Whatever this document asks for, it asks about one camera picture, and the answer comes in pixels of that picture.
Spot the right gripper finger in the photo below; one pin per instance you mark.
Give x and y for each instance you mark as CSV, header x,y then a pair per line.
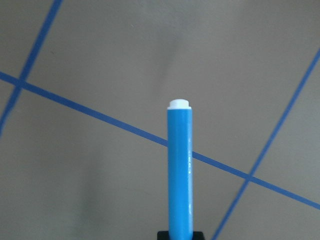
x,y
164,235

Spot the blue highlighter pen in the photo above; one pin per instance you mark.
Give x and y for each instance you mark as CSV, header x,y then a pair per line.
x,y
180,169

